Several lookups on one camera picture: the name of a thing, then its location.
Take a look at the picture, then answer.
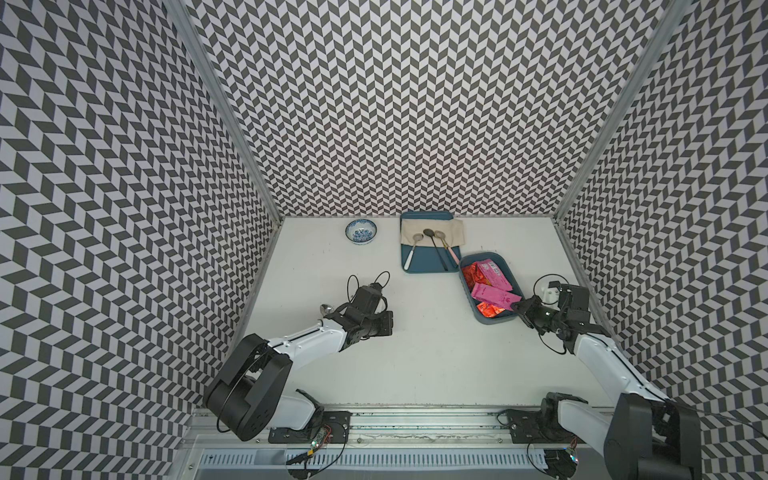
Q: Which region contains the pink tea bag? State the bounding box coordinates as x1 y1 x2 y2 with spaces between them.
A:
471 283 522 310
476 259 514 292

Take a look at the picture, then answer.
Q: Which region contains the red tea bag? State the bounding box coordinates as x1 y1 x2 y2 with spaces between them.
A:
477 302 506 318
462 262 488 291

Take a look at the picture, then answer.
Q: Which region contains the teal storage box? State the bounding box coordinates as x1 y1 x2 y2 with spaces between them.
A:
459 252 524 325

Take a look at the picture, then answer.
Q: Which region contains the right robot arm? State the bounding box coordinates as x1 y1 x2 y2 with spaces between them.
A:
504 282 702 479

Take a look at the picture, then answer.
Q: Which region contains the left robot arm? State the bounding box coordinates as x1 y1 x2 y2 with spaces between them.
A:
203 282 394 443

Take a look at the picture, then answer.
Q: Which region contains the teal flat tray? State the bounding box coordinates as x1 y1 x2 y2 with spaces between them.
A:
400 211 462 274

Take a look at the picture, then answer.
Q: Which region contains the blue white porcelain bowl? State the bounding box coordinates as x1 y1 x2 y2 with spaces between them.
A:
344 219 378 246

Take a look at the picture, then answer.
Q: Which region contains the dark metal spoon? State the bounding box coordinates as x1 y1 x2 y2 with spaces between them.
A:
423 228 448 272

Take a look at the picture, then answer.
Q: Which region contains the beige folded cloth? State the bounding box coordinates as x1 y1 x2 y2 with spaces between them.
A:
400 219 465 247

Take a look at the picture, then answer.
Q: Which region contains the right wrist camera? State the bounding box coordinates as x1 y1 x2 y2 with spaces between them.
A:
541 282 561 305

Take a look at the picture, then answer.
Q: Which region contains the white handled spoon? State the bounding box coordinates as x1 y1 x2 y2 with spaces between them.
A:
403 233 424 271

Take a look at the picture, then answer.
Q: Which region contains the pink handled gold spoon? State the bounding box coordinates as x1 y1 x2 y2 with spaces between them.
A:
435 230 460 268

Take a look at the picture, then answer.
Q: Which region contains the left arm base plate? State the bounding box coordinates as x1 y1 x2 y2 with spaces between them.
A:
268 410 352 445

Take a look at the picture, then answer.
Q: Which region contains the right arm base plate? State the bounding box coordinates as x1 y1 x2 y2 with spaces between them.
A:
505 409 575 445

